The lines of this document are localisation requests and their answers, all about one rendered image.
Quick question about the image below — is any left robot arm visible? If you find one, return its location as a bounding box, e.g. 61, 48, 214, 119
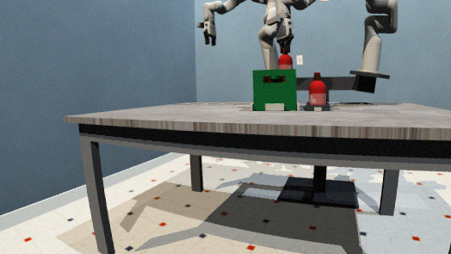
266, 0, 398, 74

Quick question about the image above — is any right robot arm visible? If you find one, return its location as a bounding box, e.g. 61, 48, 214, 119
196, 0, 279, 70

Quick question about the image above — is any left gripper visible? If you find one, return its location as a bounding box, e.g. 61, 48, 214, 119
276, 18, 294, 53

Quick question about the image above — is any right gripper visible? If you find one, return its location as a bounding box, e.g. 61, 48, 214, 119
203, 21, 216, 46

